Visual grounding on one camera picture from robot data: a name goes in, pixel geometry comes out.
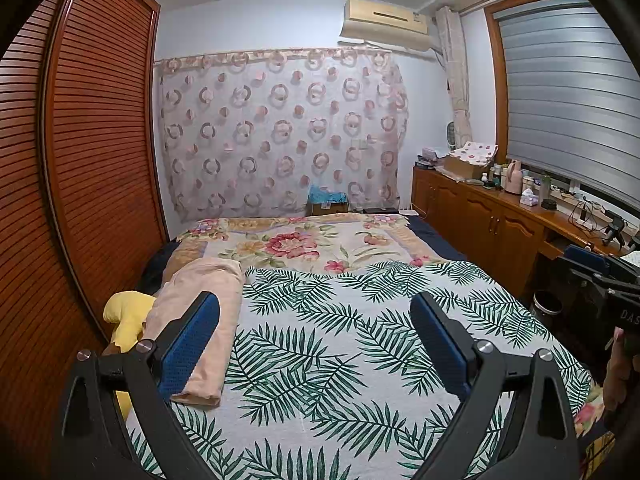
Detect dark trash bin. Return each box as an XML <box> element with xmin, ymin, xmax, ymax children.
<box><xmin>531</xmin><ymin>290</ymin><xmax>563</xmax><ymax>328</ymax></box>

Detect leaf print blanket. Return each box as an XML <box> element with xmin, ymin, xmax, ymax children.
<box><xmin>125</xmin><ymin>260</ymin><xmax>593</xmax><ymax>480</ymax></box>

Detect cardboard box with blue cloth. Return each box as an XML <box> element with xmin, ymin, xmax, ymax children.
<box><xmin>306</xmin><ymin>185</ymin><xmax>351</xmax><ymax>217</ymax></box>

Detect wooden sideboard cabinet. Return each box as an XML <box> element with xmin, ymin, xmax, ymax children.
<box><xmin>412</xmin><ymin>165</ymin><xmax>640</xmax><ymax>306</ymax></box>

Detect wooden louvered wardrobe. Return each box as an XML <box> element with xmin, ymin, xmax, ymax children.
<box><xmin>0</xmin><ymin>0</ymin><xmax>171</xmax><ymax>480</ymax></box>

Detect beige window curtain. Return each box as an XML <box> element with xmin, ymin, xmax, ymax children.
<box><xmin>434</xmin><ymin>6</ymin><xmax>473</xmax><ymax>153</ymax></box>

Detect yellow plush toy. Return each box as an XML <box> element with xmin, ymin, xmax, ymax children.
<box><xmin>102</xmin><ymin>290</ymin><xmax>158</xmax><ymax>423</ymax></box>

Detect small black tripod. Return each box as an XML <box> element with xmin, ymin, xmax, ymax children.
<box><xmin>602</xmin><ymin>215</ymin><xmax>628</xmax><ymax>247</ymax></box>

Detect navy bed sheet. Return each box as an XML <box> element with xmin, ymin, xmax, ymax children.
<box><xmin>407</xmin><ymin>220</ymin><xmax>468</xmax><ymax>263</ymax></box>

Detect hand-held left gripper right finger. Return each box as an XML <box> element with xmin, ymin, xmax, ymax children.
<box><xmin>409</xmin><ymin>291</ymin><xmax>581</xmax><ymax>480</ymax></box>

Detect circle patterned curtain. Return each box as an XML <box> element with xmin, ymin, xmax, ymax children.
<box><xmin>155</xmin><ymin>47</ymin><xmax>411</xmax><ymax>223</ymax></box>

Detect floral blanket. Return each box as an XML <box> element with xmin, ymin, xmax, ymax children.
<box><xmin>170</xmin><ymin>212</ymin><xmax>616</xmax><ymax>441</ymax></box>

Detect person's right hand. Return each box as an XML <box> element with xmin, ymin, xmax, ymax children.
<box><xmin>602</xmin><ymin>328</ymin><xmax>626</xmax><ymax>408</ymax></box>

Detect white floral cloth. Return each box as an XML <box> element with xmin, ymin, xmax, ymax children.
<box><xmin>452</xmin><ymin>141</ymin><xmax>499</xmax><ymax>166</ymax></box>

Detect grey window blind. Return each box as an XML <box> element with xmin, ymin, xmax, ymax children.
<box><xmin>497</xmin><ymin>2</ymin><xmax>640</xmax><ymax>201</ymax></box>

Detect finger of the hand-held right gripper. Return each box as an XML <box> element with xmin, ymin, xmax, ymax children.
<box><xmin>557</xmin><ymin>259</ymin><xmax>606</xmax><ymax>301</ymax></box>
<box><xmin>565</xmin><ymin>245</ymin><xmax>610</xmax><ymax>270</ymax></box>

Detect black cables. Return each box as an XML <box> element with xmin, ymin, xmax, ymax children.
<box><xmin>567</xmin><ymin>199</ymin><xmax>608</xmax><ymax>233</ymax></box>

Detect wooden window frame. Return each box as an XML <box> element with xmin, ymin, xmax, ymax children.
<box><xmin>482</xmin><ymin>0</ymin><xmax>593</xmax><ymax>161</ymax></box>

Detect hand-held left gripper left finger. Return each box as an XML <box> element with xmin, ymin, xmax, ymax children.
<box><xmin>60</xmin><ymin>291</ymin><xmax>221</xmax><ymax>480</ymax></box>

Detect open cardboard box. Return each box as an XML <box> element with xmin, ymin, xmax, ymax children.
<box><xmin>442</xmin><ymin>155</ymin><xmax>493</xmax><ymax>180</ymax></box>

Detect beige air conditioner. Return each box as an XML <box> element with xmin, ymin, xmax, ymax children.
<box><xmin>339</xmin><ymin>0</ymin><xmax>433</xmax><ymax>53</ymax></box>

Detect dark cloth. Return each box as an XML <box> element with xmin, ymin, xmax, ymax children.
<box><xmin>140</xmin><ymin>240</ymin><xmax>181</xmax><ymax>293</ymax></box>

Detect beige t-shirt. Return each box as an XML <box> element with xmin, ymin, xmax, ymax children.
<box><xmin>142</xmin><ymin>257</ymin><xmax>246</xmax><ymax>408</ymax></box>

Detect pink thermos jug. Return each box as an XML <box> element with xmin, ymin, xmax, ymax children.
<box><xmin>502</xmin><ymin>159</ymin><xmax>523</xmax><ymax>195</ymax></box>

